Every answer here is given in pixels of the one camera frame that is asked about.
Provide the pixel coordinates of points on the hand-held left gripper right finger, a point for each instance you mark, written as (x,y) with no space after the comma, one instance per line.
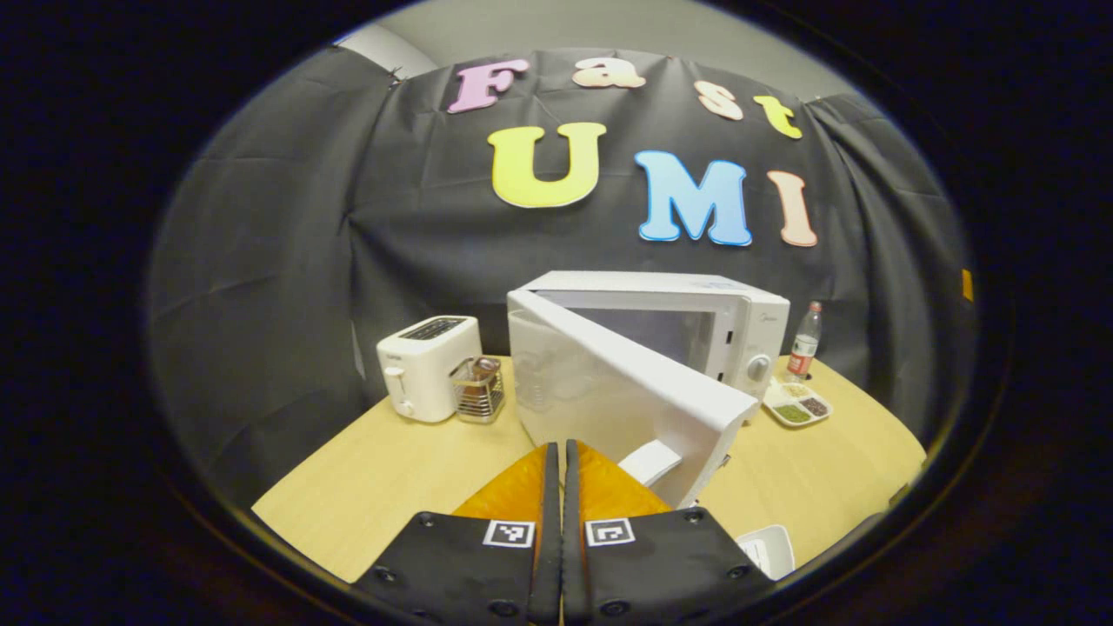
(643,574)

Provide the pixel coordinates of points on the white microwave oven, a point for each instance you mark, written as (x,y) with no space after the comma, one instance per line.
(609,382)

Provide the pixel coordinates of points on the white divided dish with beans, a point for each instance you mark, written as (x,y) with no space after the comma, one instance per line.
(796,407)

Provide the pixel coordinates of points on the clear bottle with red label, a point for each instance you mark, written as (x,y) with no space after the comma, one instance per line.
(804,343)

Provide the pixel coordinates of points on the black backdrop cloth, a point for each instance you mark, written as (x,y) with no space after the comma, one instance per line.
(304,217)

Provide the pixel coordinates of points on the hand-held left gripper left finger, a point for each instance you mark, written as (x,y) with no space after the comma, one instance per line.
(487,574)

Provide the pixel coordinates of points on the small white ribbed tray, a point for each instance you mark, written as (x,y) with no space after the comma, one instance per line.
(769,552)

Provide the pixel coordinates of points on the white toaster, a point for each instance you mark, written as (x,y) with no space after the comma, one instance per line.
(426,369)

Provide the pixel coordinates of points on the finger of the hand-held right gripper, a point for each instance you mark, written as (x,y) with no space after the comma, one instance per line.
(967,285)

